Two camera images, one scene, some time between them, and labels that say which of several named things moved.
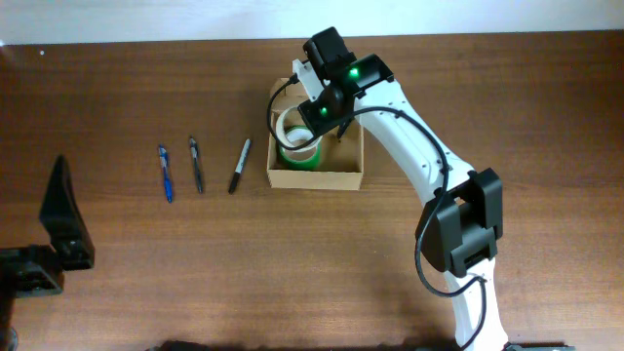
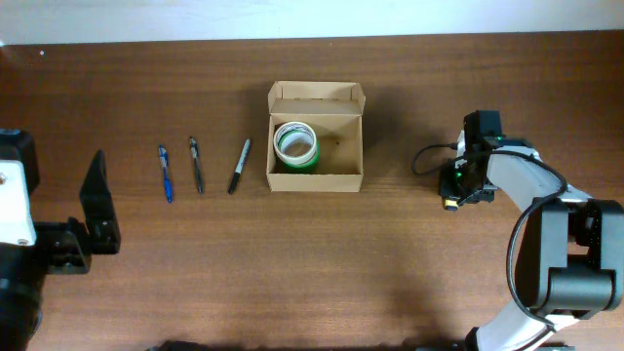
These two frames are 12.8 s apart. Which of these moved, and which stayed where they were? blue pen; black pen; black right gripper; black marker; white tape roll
Moved: white tape roll; black right gripper
Stayed: black pen; blue pen; black marker
